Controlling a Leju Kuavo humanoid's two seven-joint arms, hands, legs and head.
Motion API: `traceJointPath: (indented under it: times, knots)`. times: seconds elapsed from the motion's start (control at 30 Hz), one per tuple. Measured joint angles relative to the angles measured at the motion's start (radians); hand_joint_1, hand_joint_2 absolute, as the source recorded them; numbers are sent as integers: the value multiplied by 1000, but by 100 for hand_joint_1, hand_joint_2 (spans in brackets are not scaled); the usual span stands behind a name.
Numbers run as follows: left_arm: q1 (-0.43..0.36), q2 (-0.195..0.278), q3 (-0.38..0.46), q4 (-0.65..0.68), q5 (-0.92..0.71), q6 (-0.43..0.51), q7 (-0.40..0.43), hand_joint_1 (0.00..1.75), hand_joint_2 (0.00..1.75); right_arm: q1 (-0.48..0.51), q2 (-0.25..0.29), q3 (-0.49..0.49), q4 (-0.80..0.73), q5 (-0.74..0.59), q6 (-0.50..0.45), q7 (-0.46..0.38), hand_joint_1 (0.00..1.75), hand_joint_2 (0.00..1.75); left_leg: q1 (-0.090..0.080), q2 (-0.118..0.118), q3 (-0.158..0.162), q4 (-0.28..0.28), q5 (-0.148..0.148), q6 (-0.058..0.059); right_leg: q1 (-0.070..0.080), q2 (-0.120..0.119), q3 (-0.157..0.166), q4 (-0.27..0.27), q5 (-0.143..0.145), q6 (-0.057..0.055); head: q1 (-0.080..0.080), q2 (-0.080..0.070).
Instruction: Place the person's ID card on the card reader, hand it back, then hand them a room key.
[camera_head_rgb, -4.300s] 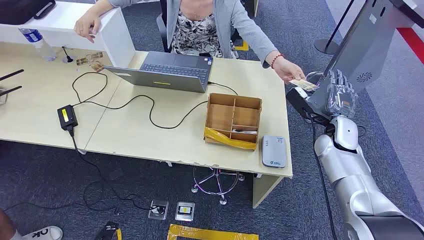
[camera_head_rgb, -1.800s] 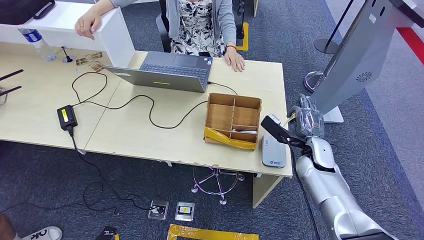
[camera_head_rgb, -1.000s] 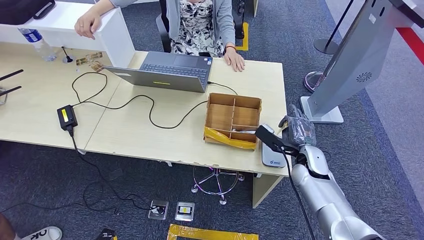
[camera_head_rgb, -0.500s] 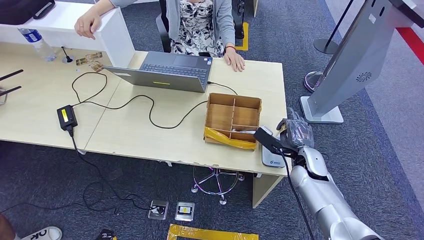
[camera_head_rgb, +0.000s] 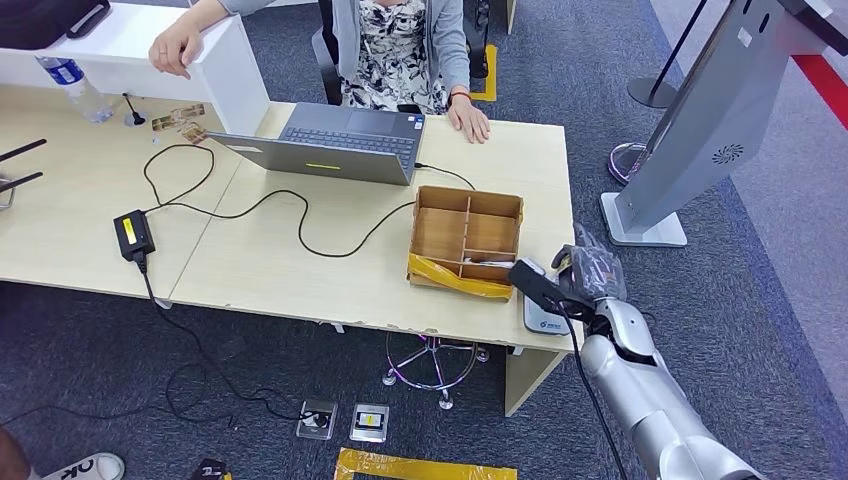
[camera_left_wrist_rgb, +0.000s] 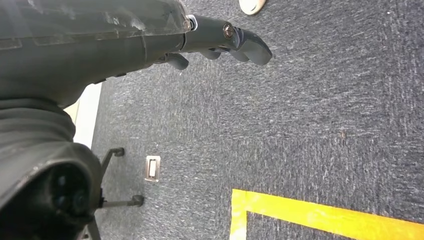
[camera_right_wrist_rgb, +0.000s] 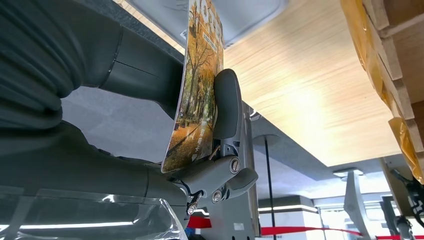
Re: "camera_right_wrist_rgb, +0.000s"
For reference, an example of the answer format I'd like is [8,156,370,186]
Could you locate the clear plastic hand film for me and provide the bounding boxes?
[0,185,188,240]

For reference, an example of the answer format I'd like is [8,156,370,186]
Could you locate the grey white card reader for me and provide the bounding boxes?
[126,0,290,49]

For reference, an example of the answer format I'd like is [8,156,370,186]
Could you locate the black stanchion pole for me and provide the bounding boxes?
[253,133,281,240]

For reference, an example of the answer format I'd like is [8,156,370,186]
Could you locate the red floor strip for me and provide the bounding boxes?
[187,216,424,240]

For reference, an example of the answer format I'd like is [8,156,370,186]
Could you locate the grey floor stand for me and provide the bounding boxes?
[332,168,373,240]

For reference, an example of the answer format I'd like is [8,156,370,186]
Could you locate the wooden furniture panel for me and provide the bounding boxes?
[380,155,416,217]

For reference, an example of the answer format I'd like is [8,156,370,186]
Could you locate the yellow tape strip on box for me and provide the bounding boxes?
[341,0,424,185]

